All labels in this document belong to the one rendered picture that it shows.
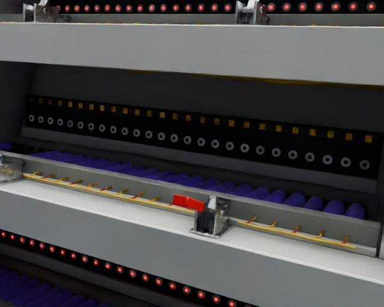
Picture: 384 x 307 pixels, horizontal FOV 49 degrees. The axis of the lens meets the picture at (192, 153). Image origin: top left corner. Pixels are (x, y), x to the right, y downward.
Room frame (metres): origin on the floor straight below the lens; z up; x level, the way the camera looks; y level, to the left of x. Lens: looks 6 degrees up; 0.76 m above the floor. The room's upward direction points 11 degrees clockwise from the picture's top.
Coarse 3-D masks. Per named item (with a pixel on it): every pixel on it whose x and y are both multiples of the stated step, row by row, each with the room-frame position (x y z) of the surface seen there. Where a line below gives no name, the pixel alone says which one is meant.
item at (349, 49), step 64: (64, 0) 0.68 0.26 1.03; (128, 0) 0.62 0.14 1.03; (192, 0) 0.58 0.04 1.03; (256, 0) 0.38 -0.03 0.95; (320, 0) 0.50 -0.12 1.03; (64, 64) 0.46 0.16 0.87; (128, 64) 0.42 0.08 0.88; (192, 64) 0.39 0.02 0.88; (256, 64) 0.36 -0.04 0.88; (320, 64) 0.34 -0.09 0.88
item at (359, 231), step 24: (24, 168) 0.52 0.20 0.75; (48, 168) 0.50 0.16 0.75; (72, 168) 0.48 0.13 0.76; (120, 192) 0.44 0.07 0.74; (144, 192) 0.44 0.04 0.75; (168, 192) 0.43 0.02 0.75; (192, 192) 0.42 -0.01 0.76; (216, 192) 0.42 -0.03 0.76; (240, 216) 0.40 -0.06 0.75; (264, 216) 0.39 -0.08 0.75; (288, 216) 0.38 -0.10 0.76; (312, 216) 0.37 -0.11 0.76; (336, 216) 0.37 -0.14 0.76; (360, 240) 0.36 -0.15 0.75
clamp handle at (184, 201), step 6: (174, 198) 0.31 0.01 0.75; (180, 198) 0.31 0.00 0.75; (186, 198) 0.31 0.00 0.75; (210, 198) 0.37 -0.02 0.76; (216, 198) 0.37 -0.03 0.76; (174, 204) 0.31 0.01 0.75; (180, 204) 0.31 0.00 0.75; (186, 204) 0.31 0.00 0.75; (192, 204) 0.32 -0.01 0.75; (198, 204) 0.33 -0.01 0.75; (210, 204) 0.37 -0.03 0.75; (216, 204) 0.37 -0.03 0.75; (198, 210) 0.33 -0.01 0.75; (204, 210) 0.35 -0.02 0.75; (210, 210) 0.36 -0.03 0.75; (216, 210) 0.37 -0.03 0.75
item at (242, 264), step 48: (96, 144) 0.63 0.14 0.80; (144, 144) 0.60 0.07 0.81; (0, 192) 0.46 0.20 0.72; (48, 192) 0.46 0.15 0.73; (48, 240) 0.44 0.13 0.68; (96, 240) 0.41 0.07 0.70; (144, 240) 0.39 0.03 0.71; (192, 240) 0.36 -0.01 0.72; (240, 240) 0.36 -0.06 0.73; (288, 240) 0.37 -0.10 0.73; (240, 288) 0.35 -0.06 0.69; (288, 288) 0.33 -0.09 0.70; (336, 288) 0.32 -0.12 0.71
